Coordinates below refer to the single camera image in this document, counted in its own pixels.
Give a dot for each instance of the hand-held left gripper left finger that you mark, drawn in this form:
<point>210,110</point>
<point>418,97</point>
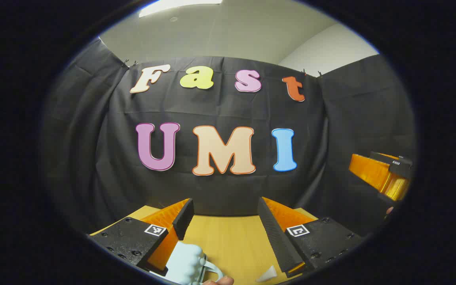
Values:
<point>183,219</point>

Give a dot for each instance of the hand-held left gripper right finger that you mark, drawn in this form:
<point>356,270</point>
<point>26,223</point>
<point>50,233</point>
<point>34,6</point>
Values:
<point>275,237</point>

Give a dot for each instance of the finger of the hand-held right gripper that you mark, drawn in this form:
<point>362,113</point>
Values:
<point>370,170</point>

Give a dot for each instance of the white skin care tube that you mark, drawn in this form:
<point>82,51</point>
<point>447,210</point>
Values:
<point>268,274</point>

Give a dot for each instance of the light blue suitcase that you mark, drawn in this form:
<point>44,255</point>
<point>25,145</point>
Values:
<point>186,261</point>

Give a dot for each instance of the black backdrop cloth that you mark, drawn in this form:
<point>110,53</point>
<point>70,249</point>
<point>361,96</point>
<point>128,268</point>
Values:
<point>212,190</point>

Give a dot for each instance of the ceiling light panel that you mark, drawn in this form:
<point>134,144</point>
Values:
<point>176,6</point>

